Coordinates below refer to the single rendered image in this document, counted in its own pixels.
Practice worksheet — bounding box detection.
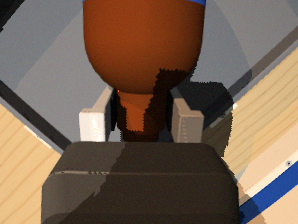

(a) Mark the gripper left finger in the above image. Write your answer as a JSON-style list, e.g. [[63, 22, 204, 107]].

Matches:
[[79, 85, 117, 141]]

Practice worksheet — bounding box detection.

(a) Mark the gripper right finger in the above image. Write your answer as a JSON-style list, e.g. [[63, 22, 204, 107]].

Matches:
[[165, 87, 204, 143]]

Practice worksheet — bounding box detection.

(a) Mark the dark blue crate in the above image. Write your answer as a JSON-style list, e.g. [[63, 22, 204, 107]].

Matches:
[[239, 160, 298, 224]]

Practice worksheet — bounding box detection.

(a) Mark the dark brown bottle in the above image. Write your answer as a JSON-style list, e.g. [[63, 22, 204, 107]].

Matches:
[[83, 0, 206, 142]]

